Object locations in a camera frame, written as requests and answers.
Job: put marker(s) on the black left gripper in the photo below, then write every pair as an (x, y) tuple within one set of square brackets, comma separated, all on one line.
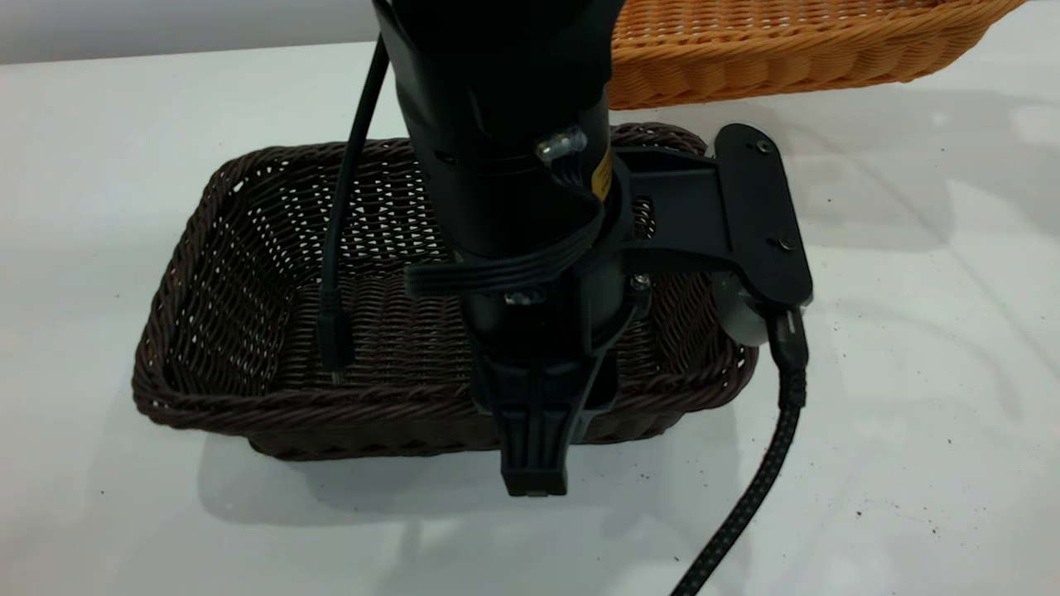
[(546, 356)]

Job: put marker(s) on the black woven basket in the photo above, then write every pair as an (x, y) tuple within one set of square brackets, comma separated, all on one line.
[(248, 290)]

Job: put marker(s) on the orange woven basket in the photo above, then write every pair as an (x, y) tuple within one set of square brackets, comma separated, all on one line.
[(787, 58)]

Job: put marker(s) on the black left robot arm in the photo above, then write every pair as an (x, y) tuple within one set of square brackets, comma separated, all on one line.
[(497, 124)]

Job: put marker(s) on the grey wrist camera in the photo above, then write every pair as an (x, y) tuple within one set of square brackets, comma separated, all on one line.
[(741, 319)]

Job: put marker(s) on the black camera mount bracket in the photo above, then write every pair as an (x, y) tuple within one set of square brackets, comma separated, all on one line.
[(745, 207)]

